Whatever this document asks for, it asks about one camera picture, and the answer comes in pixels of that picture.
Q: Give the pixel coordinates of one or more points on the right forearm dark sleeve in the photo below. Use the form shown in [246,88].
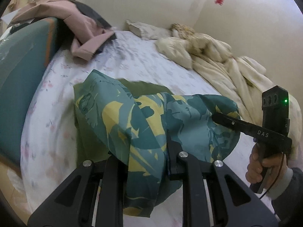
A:
[287,198]

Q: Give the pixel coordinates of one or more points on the teal yellow patterned pants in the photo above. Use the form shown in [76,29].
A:
[190,124]

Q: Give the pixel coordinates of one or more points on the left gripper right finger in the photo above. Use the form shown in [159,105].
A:
[213,195]

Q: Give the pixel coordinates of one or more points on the pink jacket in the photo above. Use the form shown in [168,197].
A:
[91,31]

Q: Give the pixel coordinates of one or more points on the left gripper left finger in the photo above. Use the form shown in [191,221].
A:
[92,192]

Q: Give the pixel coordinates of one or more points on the white floral bed sheet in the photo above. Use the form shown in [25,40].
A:
[148,147]

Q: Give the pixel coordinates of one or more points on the cream fluffy blanket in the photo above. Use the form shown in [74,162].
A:
[241,79]

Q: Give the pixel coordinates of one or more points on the teal bed footboard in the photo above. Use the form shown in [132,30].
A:
[24,57]

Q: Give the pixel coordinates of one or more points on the person's right hand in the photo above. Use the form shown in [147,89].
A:
[277,163]

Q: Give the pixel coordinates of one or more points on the beige pillow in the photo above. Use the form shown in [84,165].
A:
[147,32]

